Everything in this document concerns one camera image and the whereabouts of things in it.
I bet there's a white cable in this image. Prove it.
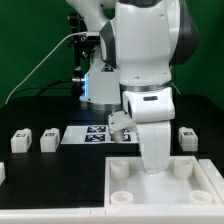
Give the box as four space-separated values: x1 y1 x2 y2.
5 31 88 105

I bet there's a white square tabletop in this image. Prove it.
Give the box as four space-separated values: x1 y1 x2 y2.
104 156 224 207

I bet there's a white obstacle wall front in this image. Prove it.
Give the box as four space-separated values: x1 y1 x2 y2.
0 206 224 224

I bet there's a white obstacle wall right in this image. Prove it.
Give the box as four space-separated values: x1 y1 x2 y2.
199 159 224 199

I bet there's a white sheet with markers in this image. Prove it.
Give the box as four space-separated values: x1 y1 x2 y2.
60 124 141 145

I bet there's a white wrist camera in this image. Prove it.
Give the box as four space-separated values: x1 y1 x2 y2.
108 111 136 143

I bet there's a black camera stand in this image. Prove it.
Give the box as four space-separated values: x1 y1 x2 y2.
67 13 100 101

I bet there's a white obstacle wall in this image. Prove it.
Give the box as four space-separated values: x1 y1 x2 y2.
0 206 224 224
199 159 224 199

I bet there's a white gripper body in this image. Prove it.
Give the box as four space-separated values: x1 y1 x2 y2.
136 121 171 173

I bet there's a white obstacle block left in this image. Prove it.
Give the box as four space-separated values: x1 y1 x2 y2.
0 162 5 186

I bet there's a black cable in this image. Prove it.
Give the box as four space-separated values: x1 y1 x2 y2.
5 79 74 104

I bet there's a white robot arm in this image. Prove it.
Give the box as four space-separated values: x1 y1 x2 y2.
66 0 197 173

